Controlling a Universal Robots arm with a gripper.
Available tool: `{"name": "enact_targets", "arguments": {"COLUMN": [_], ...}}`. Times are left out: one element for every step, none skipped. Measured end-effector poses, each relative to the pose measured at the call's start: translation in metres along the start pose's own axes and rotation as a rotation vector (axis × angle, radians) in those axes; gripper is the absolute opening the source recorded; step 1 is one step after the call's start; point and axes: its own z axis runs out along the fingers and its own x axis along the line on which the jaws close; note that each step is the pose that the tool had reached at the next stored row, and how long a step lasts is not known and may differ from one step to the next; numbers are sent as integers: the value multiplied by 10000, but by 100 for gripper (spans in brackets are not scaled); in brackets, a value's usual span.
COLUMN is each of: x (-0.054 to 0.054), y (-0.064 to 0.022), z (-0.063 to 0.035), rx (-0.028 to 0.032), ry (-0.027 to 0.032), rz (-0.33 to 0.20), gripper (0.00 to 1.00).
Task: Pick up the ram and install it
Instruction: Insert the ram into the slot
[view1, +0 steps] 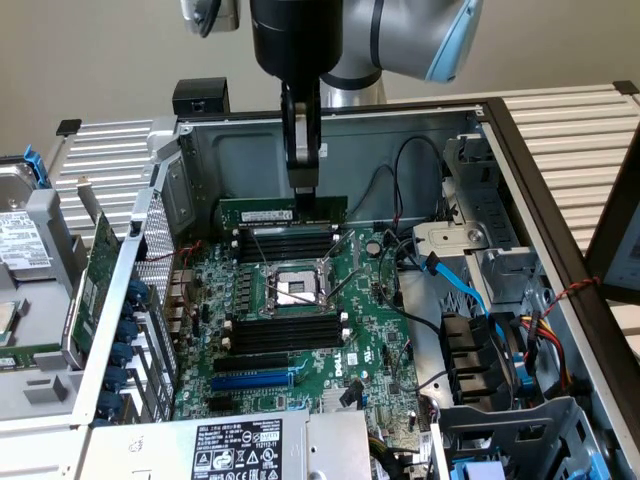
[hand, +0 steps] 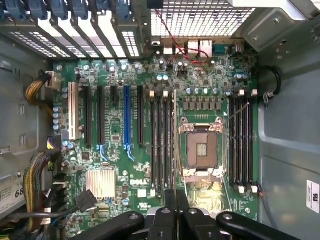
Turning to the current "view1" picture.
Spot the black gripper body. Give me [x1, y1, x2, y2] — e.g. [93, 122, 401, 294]
[249, 0, 344, 81]

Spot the green RAM stick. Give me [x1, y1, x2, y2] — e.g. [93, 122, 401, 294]
[0, 349, 37, 372]
[218, 196, 349, 230]

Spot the open PC case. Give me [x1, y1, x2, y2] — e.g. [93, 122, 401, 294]
[74, 97, 640, 480]

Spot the black box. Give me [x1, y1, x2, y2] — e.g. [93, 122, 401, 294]
[172, 78, 230, 115]

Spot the CPU socket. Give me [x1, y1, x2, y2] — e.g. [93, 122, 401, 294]
[259, 262, 336, 319]

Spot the green Dell motherboard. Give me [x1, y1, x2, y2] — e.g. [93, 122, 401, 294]
[172, 227, 426, 426]

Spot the silver rear port block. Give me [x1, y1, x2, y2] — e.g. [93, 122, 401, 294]
[163, 268, 195, 337]

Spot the silver disk bay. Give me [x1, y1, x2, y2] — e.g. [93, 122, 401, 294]
[412, 132, 539, 306]

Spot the long black expansion slot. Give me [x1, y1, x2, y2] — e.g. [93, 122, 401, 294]
[213, 351, 291, 375]

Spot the blue expansion slot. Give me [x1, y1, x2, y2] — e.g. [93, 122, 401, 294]
[209, 372, 295, 395]

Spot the silver chipset heatsink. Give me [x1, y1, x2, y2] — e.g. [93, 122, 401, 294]
[321, 387, 365, 412]

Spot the green graphics card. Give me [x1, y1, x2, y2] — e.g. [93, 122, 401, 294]
[60, 173, 125, 369]

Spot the black case fan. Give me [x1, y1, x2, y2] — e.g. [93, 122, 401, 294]
[438, 310, 526, 407]

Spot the silver hard disk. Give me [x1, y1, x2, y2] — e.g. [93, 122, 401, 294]
[0, 158, 56, 284]

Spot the grey parts rack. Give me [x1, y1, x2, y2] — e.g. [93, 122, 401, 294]
[0, 187, 94, 421]

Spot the silver power supply unit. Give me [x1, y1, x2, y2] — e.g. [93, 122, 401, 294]
[89, 408, 374, 480]

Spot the grey perforated drive cage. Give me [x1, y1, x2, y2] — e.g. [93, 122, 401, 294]
[432, 394, 609, 480]

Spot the black framed panel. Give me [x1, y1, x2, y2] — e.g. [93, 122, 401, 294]
[583, 132, 640, 366]

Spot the silver CPU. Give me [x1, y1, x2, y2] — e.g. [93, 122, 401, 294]
[0, 298, 29, 347]

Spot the low looped black wire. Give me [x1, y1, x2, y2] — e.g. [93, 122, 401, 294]
[346, 163, 399, 224]

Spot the tall looped black wire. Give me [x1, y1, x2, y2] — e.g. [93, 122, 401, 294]
[393, 135, 446, 224]

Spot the long black wire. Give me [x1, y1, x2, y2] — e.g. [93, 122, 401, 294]
[377, 234, 444, 334]

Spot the blue SATA wire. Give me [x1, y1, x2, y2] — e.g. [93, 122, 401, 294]
[421, 252, 506, 341]

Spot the black wire connector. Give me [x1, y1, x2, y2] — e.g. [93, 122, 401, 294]
[338, 379, 364, 409]

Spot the blue hard disk bracket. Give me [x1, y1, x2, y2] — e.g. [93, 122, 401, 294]
[23, 143, 55, 191]

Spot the red black twisted wire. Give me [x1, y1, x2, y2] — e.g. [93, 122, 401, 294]
[542, 276, 601, 317]

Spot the yellow red wire bundle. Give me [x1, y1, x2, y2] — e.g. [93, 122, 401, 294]
[517, 309, 574, 389]

